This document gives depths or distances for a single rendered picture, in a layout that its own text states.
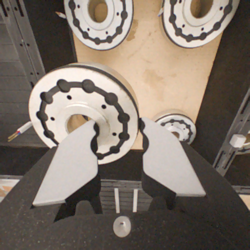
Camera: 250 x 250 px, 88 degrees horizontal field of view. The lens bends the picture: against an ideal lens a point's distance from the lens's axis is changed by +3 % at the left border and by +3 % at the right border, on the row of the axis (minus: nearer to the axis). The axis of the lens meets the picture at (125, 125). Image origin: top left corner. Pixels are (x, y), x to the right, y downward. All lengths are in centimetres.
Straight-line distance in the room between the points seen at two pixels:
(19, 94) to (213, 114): 42
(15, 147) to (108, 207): 40
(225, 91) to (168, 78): 10
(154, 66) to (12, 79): 31
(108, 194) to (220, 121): 44
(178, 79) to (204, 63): 5
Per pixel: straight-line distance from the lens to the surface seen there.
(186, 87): 31
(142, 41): 28
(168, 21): 26
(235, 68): 27
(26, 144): 48
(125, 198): 57
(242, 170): 42
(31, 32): 22
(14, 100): 41
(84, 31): 26
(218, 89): 29
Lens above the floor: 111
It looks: 59 degrees down
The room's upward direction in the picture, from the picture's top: 173 degrees counter-clockwise
